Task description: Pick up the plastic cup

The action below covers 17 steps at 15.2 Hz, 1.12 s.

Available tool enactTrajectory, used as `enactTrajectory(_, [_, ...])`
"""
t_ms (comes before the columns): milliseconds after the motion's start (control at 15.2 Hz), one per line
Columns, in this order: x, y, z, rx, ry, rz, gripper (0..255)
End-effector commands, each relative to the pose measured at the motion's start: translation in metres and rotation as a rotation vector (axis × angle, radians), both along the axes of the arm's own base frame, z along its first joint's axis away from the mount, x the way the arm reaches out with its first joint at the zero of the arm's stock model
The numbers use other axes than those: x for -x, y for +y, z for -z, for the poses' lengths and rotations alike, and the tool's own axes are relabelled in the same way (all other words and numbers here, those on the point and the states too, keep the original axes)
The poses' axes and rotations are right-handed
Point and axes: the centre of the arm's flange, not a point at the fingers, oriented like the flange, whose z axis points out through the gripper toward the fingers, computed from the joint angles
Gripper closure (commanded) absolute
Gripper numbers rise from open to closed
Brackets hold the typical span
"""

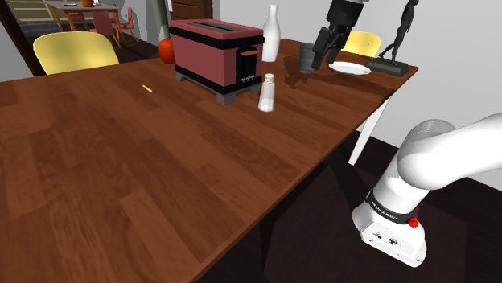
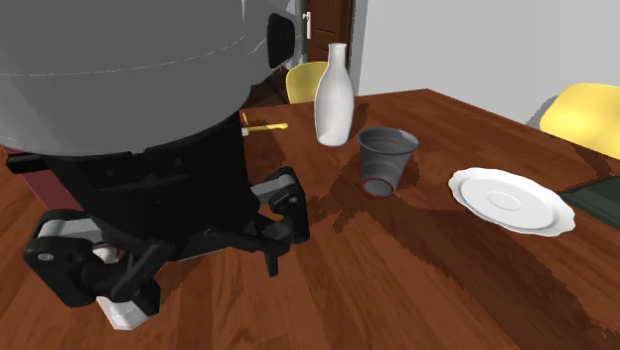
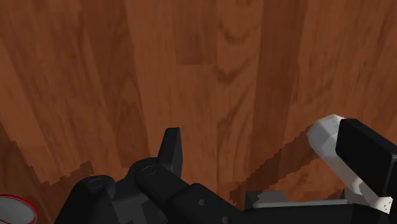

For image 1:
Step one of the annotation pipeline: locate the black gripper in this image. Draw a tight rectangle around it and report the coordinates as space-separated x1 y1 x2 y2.
311 0 367 72

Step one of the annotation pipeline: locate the grey cup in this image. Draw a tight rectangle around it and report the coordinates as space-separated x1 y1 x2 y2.
298 42 319 75

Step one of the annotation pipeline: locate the white plate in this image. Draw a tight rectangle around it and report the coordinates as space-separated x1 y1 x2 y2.
327 60 372 76

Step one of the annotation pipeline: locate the yellow chair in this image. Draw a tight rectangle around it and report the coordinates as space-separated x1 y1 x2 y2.
32 31 121 76
339 30 383 59

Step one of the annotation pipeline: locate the white bottle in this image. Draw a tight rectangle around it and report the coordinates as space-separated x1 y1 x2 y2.
261 4 282 64

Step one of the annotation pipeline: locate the dark human figure statue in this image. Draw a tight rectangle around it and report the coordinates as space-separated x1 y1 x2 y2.
364 0 420 78

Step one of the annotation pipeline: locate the clear salt shaker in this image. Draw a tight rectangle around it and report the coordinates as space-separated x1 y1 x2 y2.
257 72 277 113

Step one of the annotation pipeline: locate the red and black toaster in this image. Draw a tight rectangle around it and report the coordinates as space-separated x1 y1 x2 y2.
168 18 265 106

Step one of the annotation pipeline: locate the brown wooden door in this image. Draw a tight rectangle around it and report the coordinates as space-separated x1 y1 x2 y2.
171 0 213 21

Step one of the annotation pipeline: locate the red orange round fruit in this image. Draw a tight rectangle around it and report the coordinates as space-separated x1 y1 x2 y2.
158 38 177 65

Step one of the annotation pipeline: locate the red dining chair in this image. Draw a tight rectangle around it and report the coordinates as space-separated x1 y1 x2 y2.
115 6 139 43
64 11 89 32
88 10 121 49

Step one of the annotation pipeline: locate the brown wooden table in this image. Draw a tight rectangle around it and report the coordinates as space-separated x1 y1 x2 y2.
0 38 420 283

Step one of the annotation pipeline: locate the wooden dining table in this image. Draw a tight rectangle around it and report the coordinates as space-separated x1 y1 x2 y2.
44 0 121 33

